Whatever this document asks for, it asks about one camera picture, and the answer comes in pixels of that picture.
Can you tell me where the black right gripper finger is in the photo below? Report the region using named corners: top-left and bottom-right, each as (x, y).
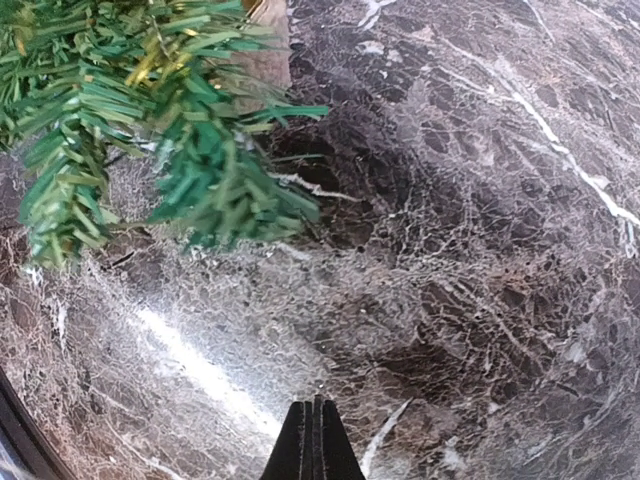
top-left (261, 395), bottom-right (365, 480)

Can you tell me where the small green christmas tree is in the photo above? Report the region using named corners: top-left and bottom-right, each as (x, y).
top-left (1, 1), bottom-right (327, 267)

